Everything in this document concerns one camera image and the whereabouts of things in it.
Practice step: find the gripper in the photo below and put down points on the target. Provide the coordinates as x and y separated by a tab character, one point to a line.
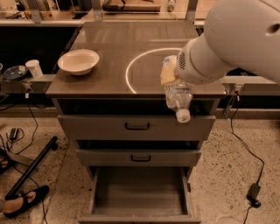
184	67

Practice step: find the clear plastic water bottle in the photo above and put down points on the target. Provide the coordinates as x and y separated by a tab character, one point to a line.
178	97

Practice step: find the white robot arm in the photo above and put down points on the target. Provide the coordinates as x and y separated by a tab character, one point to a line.
237	34

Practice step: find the grey drawer cabinet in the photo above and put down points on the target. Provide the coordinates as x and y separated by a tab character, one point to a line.
126	80

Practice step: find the open bottom drawer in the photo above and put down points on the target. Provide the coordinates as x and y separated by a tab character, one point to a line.
140	195

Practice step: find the white ceramic bowl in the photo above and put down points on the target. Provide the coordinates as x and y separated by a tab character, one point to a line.
78	62

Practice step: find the white paper cup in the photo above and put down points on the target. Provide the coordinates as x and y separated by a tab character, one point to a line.
34	68

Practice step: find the black pole on floor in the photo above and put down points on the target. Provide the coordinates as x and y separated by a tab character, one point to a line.
52	145

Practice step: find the dark blue plate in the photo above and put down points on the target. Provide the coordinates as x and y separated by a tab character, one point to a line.
15	73

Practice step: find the small black adapter left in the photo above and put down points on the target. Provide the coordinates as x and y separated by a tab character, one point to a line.
13	134

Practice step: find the foot in black shoe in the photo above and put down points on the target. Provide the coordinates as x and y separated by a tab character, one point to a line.
11	208

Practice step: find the top drawer with handle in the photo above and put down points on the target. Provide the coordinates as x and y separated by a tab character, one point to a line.
135	127

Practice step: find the drawer with handle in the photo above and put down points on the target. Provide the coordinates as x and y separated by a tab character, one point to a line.
177	158
135	127

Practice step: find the middle drawer with handle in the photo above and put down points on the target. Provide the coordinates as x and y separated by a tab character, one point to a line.
177	158

